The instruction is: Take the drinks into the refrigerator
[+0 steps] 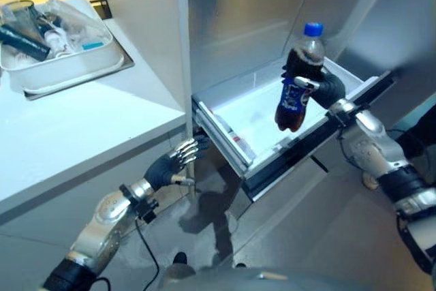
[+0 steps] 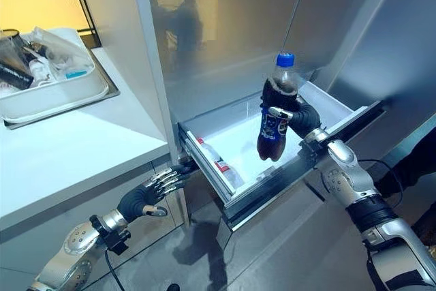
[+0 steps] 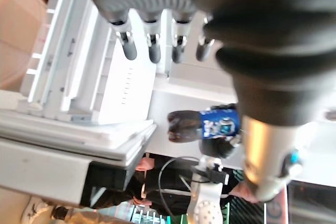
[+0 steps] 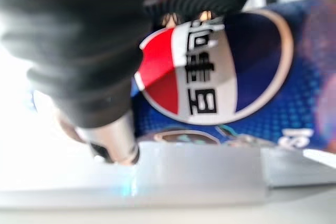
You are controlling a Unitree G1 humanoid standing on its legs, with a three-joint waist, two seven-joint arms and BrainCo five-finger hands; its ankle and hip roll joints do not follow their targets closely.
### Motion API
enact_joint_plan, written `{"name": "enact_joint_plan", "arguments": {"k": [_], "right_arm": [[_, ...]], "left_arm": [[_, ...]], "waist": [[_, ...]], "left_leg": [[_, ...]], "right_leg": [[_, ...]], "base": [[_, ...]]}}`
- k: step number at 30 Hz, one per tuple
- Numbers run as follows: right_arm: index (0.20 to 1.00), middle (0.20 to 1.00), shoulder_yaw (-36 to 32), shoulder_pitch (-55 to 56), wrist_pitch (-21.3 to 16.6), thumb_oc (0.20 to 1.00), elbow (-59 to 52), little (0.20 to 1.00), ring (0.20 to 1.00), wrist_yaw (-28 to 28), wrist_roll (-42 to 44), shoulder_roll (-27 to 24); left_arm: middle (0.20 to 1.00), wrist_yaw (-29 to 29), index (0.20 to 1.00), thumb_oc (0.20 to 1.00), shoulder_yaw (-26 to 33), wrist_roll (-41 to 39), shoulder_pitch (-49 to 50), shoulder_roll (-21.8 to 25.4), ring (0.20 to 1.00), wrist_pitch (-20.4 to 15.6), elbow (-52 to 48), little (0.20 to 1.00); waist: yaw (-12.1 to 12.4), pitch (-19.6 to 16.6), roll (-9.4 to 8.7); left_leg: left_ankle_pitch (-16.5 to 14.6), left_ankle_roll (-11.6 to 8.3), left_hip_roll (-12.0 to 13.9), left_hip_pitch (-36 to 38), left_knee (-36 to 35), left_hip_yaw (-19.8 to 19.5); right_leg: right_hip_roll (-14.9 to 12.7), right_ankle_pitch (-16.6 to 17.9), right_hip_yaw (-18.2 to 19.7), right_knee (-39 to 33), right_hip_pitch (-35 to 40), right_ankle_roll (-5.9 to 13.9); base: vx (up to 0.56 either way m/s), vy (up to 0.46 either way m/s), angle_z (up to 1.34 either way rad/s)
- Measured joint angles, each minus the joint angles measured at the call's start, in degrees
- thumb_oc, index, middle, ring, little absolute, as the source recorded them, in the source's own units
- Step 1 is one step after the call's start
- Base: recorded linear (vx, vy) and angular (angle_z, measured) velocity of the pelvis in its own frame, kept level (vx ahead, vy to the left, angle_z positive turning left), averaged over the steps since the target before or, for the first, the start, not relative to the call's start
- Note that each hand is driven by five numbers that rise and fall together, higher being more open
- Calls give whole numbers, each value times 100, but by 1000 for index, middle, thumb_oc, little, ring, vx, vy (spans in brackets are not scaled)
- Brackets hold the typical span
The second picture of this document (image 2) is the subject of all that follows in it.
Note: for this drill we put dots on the white plastic tub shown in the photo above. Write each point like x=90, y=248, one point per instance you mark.
x=51, y=76

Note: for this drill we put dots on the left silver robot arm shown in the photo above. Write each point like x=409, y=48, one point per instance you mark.
x=76, y=250

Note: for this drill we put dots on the cola bottle with blue cap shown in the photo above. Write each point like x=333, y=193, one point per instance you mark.
x=274, y=114

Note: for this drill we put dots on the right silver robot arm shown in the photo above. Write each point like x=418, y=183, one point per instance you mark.
x=371, y=212

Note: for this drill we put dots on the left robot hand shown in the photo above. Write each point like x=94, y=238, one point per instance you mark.
x=143, y=198

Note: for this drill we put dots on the small teal packet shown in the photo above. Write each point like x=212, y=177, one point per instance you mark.
x=75, y=74

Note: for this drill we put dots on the crumpled clear plastic bag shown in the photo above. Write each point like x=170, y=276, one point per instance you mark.
x=56, y=49

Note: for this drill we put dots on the person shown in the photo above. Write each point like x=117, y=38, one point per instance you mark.
x=413, y=182

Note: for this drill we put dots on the black cylindrical container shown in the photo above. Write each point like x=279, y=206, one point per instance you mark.
x=15, y=76

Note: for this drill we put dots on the clear bottle with red label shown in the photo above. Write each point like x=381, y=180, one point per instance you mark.
x=221, y=165

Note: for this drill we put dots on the white refrigerator drawer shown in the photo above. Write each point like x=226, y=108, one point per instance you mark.
x=272, y=148

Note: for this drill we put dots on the silver refrigerator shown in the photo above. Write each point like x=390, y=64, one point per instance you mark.
x=272, y=49

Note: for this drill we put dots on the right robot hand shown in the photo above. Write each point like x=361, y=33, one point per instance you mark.
x=304, y=117

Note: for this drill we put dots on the white counter cabinet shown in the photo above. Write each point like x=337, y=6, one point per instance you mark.
x=78, y=154

